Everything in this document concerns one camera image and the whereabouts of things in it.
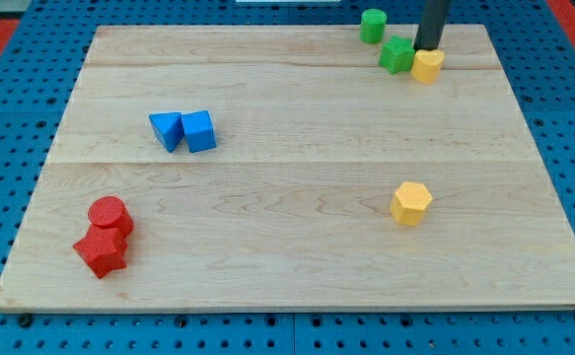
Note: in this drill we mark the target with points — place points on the blue triangle block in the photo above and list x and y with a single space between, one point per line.
168 129

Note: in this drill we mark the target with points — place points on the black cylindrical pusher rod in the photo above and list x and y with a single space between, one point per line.
433 20

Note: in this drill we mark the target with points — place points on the red star block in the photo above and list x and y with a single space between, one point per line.
102 250

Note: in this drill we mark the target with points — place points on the light wooden board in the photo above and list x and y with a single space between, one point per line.
290 212

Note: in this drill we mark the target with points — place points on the red cylinder block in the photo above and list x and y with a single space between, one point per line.
110 212

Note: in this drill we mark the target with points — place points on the blue cube block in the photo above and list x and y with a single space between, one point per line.
199 131

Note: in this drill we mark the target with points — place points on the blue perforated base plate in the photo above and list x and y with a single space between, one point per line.
39 67

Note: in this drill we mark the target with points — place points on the yellow hexagon block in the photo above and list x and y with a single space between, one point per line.
410 203

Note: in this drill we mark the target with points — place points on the yellow heart block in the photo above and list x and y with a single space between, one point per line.
427 65

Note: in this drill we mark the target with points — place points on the green star block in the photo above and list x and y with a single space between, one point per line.
397 55

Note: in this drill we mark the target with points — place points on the green cylinder block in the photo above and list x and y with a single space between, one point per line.
372 26

